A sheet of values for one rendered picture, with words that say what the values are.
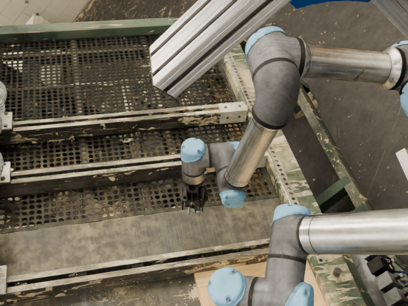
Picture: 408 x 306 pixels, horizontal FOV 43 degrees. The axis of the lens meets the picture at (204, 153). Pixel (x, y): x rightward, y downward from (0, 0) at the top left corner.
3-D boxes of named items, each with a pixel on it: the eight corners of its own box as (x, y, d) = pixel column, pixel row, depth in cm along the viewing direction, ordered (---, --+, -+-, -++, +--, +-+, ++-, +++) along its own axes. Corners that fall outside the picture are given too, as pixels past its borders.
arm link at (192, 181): (183, 158, 169) (208, 161, 168) (183, 168, 172) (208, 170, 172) (180, 176, 164) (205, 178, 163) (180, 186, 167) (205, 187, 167)
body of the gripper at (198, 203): (181, 210, 175) (180, 188, 166) (184, 190, 181) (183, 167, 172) (203, 212, 174) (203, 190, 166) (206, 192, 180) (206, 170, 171)
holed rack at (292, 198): (325, 263, 180) (326, 262, 180) (317, 264, 180) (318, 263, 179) (213, 14, 292) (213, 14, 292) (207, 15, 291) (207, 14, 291)
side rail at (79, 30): (206, 40, 293) (208, 23, 286) (0, 52, 270) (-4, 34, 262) (203, 32, 299) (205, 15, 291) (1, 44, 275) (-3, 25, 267)
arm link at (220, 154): (246, 178, 162) (210, 182, 161) (239, 150, 169) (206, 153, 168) (247, 163, 156) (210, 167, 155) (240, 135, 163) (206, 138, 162)
